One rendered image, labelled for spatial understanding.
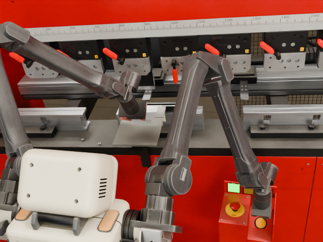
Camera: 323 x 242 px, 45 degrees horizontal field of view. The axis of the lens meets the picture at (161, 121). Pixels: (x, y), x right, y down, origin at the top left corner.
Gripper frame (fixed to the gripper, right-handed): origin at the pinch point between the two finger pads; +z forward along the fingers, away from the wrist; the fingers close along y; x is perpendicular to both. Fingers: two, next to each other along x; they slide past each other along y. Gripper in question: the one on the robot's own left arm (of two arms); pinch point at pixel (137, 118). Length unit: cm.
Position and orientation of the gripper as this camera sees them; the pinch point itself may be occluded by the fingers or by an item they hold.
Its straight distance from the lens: 157.3
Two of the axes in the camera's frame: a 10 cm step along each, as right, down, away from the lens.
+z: 1.8, 4.1, 8.9
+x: -0.8, 9.1, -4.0
